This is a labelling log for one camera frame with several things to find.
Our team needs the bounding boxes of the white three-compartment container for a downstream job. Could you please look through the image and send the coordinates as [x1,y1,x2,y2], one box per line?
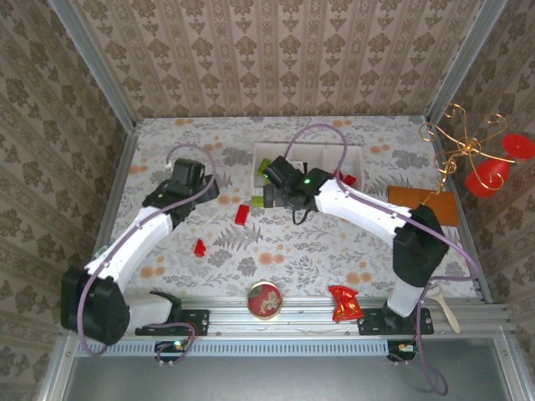
[252,142,364,197]

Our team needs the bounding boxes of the floral patterned table cover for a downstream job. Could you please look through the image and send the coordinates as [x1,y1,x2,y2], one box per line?
[94,115,480,298]

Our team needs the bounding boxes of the round tin with floral lid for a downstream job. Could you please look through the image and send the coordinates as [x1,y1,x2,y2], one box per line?
[246,280,284,322]

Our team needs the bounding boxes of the red snack packet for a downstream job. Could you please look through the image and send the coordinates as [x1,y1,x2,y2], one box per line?
[328,285,364,322]

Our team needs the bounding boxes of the orange-brown wooden block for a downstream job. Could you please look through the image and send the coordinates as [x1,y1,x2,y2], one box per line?
[387,185,460,226]

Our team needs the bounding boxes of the wooden spoon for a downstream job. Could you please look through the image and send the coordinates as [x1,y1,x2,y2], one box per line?
[428,282,461,334]

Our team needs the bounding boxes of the red plastic goblet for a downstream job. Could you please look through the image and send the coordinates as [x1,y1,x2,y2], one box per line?
[465,133,535,198]

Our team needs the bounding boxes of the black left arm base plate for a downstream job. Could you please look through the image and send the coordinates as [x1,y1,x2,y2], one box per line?
[134,308,210,337]

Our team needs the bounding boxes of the aluminium front frame beam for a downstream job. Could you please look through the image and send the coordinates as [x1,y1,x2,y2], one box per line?
[61,295,516,338]

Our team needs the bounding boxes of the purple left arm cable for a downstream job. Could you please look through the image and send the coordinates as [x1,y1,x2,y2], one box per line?
[77,143,217,368]

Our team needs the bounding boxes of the grey slotted cable duct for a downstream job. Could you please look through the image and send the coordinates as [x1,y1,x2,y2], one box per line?
[74,338,390,357]

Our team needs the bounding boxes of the aluminium frame post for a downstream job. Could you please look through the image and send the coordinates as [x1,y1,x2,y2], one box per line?
[48,0,137,130]
[428,0,509,122]

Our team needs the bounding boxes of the gold wire ornament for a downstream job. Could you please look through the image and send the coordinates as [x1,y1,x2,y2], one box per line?
[419,103,509,209]

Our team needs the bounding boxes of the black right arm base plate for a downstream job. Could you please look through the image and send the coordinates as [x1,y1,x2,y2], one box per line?
[358,307,435,337]

